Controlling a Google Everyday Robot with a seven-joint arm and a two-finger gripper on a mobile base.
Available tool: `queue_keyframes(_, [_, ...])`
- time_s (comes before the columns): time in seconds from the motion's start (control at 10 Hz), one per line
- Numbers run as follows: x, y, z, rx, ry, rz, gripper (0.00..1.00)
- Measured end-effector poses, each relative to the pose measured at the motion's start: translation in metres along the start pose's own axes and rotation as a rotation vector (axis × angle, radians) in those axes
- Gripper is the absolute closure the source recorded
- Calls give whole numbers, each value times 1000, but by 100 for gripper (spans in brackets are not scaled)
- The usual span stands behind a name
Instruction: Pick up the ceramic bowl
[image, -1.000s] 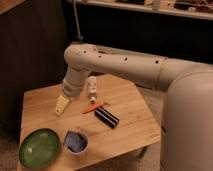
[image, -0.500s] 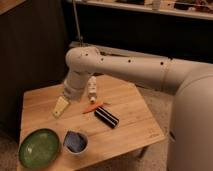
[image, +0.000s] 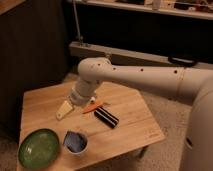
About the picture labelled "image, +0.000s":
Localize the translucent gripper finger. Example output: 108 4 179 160
56 100 74 120

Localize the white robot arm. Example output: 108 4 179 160
56 57 213 171

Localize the green ceramic bowl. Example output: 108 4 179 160
18 129 60 169

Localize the orange carrot toy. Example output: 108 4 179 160
83 101 107 114

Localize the black rectangular block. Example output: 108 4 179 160
94 107 119 129

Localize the white cup with blue inside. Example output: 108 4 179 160
63 131 88 155

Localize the small wooden table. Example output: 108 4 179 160
20 82 165 171

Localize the metal pole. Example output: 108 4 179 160
72 0 83 46

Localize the wooden shelf with clutter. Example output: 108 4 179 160
67 0 213 21

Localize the grey bench with black handle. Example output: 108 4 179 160
69 41 213 70

